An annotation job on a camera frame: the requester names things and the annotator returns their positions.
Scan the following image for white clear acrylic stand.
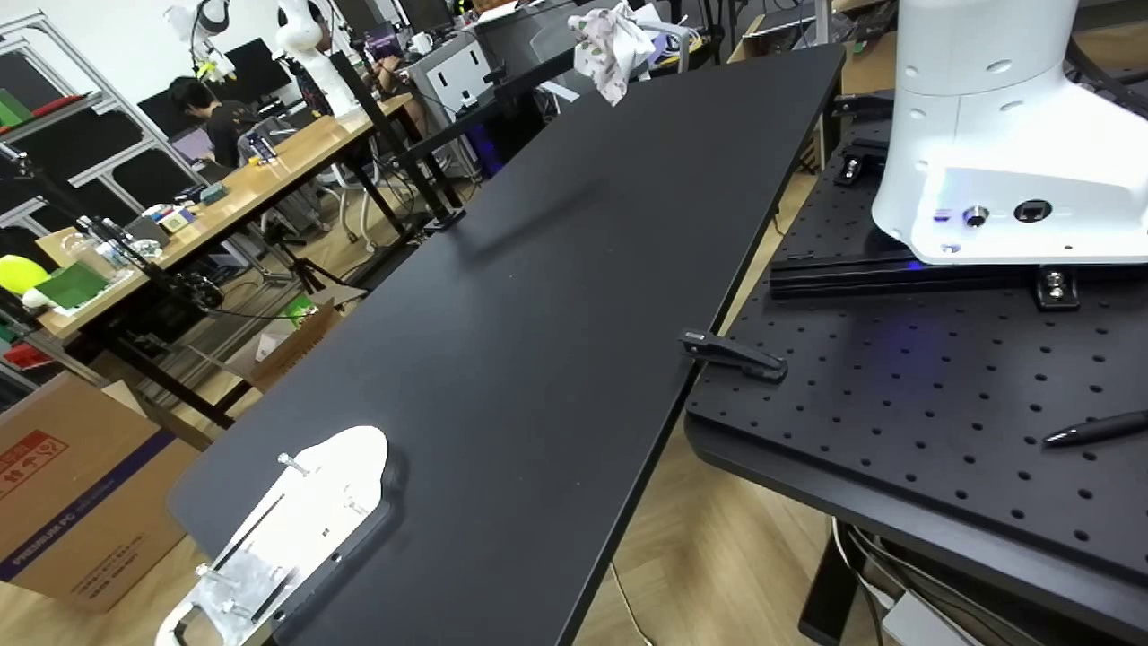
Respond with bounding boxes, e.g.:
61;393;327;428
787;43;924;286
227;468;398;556
152;425;407;646

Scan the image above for grey cabinet with black slots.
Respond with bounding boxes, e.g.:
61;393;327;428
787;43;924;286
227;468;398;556
408;33;530;131

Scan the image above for grey metal shelf frame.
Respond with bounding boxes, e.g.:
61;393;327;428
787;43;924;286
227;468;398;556
0;7;187;245

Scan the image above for black aluminium rail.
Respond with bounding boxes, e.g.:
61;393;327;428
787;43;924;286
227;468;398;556
769;255;1148;300

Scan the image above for black bracket with silver bolt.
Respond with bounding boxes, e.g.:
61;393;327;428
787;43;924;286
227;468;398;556
1030;265;1083;317

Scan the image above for seated person in dark shirt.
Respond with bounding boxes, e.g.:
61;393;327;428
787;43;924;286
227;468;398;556
163;73;245;172

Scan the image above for brown cardboard box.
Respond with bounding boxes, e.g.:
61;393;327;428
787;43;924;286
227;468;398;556
0;366;205;619

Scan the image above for black angled frame legs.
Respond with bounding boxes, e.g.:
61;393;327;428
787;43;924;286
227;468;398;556
322;47;468;233

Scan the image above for black clamp lever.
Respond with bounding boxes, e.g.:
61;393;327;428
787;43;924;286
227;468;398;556
680;327;792;389

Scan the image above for green tray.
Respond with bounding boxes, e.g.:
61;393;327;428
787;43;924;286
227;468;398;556
34;257;115;317

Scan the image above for white cloth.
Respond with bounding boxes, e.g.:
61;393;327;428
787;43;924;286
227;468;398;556
569;0;663;111

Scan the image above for grey cable bundle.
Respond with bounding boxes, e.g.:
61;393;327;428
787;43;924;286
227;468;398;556
825;512;1019;646

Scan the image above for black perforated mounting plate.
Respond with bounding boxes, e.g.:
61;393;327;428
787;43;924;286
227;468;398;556
680;119;1148;644

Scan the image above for black pen tool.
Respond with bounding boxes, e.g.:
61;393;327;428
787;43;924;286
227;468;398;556
1042;406;1148;451

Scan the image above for yellow plastic item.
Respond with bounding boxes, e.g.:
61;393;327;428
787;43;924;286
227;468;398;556
0;250;53;300

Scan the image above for long wooden desk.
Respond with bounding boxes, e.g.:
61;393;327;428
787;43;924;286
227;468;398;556
34;89;425;351

